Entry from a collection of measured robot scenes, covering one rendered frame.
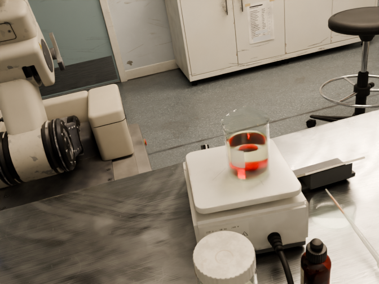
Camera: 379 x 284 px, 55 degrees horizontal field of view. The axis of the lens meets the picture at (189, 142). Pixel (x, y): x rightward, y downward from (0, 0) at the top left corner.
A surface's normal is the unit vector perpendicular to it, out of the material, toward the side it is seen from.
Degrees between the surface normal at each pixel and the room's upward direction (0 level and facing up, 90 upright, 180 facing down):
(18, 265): 0
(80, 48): 90
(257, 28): 89
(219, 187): 0
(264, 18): 90
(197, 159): 0
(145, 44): 90
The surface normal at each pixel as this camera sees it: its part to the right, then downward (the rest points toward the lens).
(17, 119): 0.15, 0.04
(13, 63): 0.28, 0.75
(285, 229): 0.11, 0.49
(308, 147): -0.15, -0.85
